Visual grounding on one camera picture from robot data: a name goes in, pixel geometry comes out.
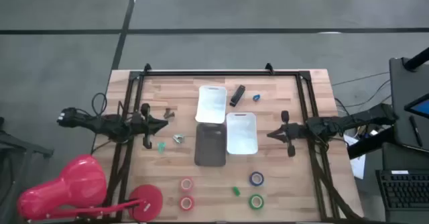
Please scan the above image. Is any black aluminium table frame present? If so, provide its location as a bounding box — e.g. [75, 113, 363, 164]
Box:
[102, 68, 365, 223]

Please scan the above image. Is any grey translucent plastic bin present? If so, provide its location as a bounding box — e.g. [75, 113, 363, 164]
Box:
[194, 122, 227, 167]

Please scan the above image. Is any blue tape roll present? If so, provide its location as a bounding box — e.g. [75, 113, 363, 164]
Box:
[249, 171, 265, 187]

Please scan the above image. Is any red desk lamp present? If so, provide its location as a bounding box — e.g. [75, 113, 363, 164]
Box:
[16, 154, 164, 223]

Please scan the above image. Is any green tape roll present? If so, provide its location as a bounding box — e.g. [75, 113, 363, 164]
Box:
[248, 194, 265, 211]

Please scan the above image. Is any tablet with blue screen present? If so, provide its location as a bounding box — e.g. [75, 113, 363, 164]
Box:
[404, 95, 429, 119]

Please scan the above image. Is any black floor cable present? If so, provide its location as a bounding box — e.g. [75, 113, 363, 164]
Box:
[334, 79, 391, 108]
[331, 71, 390, 87]

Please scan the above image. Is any white plastic bin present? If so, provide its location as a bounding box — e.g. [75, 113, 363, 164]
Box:
[225, 112, 259, 156]
[194, 85, 228, 125]

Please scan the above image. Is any dark grey chair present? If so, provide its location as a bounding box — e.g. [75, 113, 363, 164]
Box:
[0, 116, 54, 224]

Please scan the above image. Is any dark grey cart top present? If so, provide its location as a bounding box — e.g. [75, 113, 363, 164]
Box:
[388, 58, 429, 153]

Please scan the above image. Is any black stapler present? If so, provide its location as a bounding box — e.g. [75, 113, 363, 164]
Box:
[229, 85, 247, 107]

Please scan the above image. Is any black pen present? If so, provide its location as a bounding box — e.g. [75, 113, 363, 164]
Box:
[409, 115, 424, 148]

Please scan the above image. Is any pink tape roll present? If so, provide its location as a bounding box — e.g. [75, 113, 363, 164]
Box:
[180, 177, 194, 192]
[179, 196, 195, 212]

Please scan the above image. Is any black pole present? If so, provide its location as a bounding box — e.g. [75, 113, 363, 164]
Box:
[404, 48, 429, 71]

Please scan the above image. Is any white paper sheet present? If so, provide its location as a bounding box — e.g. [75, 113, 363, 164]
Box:
[343, 135, 366, 180]

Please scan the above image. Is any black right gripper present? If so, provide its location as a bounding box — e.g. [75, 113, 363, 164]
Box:
[267, 110, 308, 158]

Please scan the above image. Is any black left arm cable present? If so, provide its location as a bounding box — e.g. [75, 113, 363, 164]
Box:
[90, 92, 108, 117]

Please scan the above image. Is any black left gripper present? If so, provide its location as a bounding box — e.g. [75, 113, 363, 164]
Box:
[131, 103, 170, 150]

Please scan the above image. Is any black keyboard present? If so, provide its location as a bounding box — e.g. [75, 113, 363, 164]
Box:
[375, 169, 429, 211]

